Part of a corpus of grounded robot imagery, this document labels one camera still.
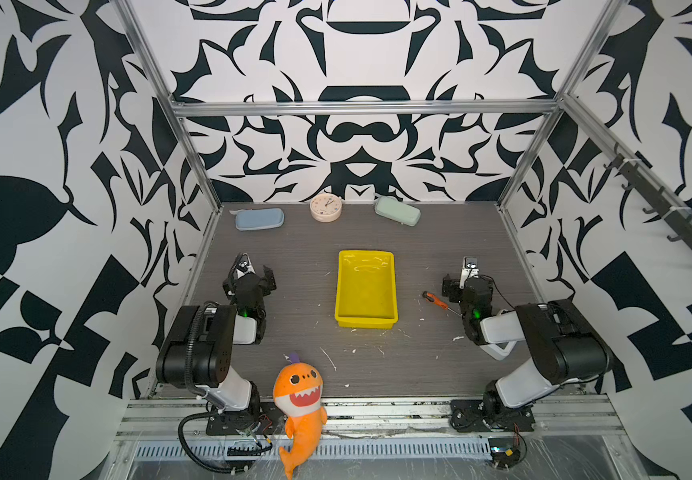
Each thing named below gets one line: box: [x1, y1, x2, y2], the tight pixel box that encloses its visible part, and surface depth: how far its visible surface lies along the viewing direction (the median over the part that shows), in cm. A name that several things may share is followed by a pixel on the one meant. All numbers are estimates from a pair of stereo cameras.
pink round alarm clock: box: [310, 193, 343, 223], surface depth 117 cm
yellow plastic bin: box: [335, 250, 398, 329], surface depth 96 cm
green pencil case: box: [374, 196, 422, 226], surface depth 118 cm
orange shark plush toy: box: [273, 352, 328, 480], surface depth 71 cm
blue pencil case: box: [235, 208, 285, 231], surface depth 117 cm
